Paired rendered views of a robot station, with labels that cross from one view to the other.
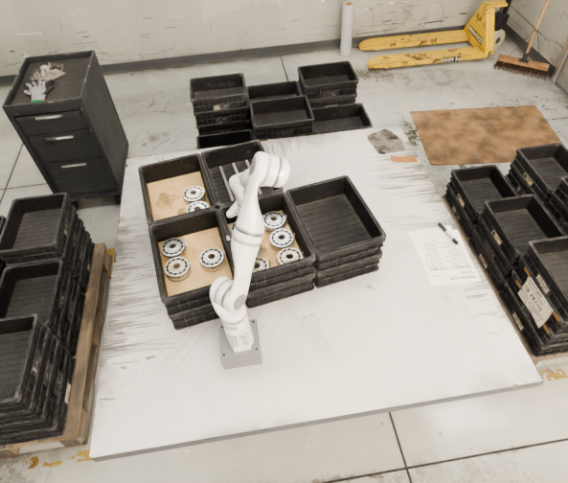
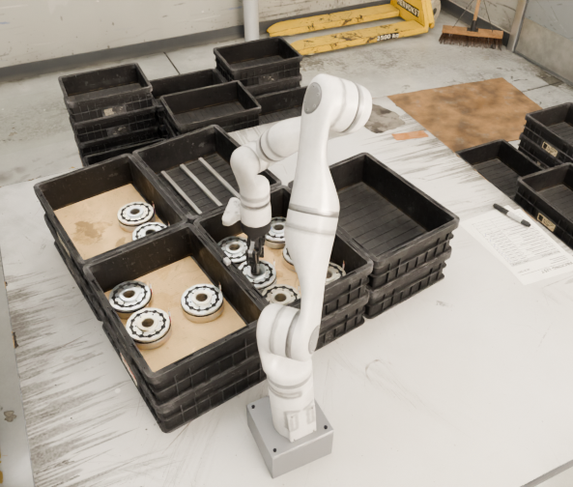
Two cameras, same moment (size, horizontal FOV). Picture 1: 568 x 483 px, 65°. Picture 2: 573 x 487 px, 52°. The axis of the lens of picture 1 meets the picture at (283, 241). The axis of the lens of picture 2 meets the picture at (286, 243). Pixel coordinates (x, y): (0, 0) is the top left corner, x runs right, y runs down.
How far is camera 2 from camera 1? 0.55 m
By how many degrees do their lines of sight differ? 15
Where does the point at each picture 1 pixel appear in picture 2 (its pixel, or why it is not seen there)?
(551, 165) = (566, 130)
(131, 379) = not seen: outside the picture
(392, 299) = (480, 314)
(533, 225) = not seen: outside the picture
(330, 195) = (345, 186)
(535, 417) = not seen: outside the picture
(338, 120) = (284, 112)
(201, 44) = (49, 44)
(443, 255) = (518, 243)
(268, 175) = (345, 108)
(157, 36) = not seen: outside the picture
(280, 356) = (355, 435)
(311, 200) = not seen: hidden behind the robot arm
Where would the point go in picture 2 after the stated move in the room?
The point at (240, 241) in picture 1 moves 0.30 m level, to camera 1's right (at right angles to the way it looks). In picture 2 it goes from (309, 228) to (462, 194)
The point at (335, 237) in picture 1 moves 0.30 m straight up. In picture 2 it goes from (377, 239) to (389, 148)
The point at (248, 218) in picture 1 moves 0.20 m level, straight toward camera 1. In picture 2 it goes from (319, 187) to (381, 260)
